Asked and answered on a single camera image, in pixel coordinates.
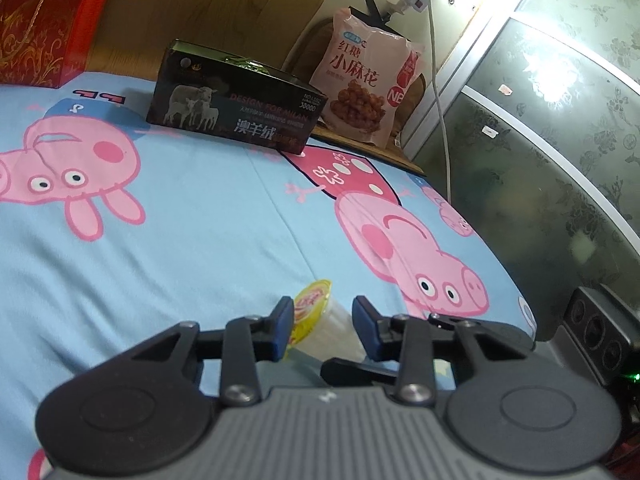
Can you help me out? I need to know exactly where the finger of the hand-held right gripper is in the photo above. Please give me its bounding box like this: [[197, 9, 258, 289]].
[[428, 311, 460, 332], [320, 356, 401, 387]]

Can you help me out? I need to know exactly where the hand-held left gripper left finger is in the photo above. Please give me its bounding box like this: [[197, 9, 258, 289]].
[[131, 296, 295, 405]]

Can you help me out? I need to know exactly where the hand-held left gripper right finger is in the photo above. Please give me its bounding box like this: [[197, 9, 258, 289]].
[[351, 296, 533, 403]]

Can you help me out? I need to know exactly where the yellow lid jelly cup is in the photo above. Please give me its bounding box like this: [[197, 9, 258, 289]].
[[289, 280, 366, 363]]

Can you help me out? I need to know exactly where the black cardboard box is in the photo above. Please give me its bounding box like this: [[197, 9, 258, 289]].
[[146, 39, 329, 155]]

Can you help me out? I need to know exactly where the large green snack packet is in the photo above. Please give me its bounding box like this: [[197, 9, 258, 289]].
[[222, 55, 276, 75]]

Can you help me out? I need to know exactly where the pig printed blue blanket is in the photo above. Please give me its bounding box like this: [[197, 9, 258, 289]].
[[0, 71, 538, 480]]

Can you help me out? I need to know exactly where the frosted glass wardrobe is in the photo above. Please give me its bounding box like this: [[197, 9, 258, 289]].
[[402, 0, 640, 346]]

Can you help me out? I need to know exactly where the large pink snack bag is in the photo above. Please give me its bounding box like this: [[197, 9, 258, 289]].
[[309, 7, 426, 147]]

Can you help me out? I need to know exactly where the wooden headboard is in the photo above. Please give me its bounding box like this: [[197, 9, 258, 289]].
[[82, 0, 351, 91]]

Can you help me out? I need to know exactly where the red gift box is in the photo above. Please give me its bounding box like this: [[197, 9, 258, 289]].
[[0, 0, 124, 90]]

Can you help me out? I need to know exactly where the white cable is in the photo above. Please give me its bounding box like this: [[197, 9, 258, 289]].
[[427, 0, 453, 203]]

